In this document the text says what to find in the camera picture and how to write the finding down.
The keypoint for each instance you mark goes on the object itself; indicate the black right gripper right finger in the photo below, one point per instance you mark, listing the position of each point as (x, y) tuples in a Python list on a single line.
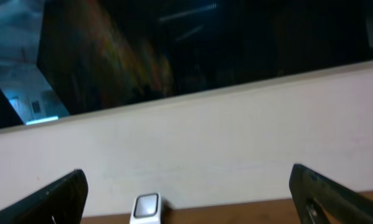
[(314, 194)]

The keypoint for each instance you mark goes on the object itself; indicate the white barcode scanner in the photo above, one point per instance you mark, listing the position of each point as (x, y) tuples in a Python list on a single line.
[(147, 209)]

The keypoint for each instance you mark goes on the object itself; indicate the black glass panel right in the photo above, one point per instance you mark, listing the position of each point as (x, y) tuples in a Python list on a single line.
[(108, 53)]

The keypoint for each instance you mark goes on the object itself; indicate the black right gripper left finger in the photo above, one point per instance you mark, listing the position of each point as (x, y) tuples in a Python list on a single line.
[(62, 201)]

